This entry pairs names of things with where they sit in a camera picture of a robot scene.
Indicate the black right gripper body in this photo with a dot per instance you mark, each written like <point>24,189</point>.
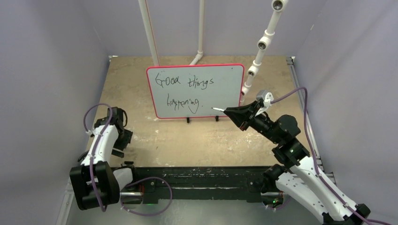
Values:
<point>253,121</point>

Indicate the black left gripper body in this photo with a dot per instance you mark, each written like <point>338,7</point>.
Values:
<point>122,140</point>

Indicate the pink-framed whiteboard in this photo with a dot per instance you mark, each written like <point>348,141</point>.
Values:
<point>191,91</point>

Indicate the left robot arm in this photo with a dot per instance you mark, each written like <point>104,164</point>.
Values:
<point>95,183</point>

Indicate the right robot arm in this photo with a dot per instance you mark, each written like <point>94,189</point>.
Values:
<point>297,173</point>

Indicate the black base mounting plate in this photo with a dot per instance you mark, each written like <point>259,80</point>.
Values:
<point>246,183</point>

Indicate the white PVC pole middle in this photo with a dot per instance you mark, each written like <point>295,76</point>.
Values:
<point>199,54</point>

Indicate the white PVC pole with fittings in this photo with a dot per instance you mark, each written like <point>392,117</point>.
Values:
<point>264,42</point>

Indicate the white PVC pole left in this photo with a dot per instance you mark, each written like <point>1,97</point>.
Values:
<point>149,31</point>

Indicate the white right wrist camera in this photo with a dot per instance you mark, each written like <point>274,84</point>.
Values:
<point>265,98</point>

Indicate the right side aluminium rail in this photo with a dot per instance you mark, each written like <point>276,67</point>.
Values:
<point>301,95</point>

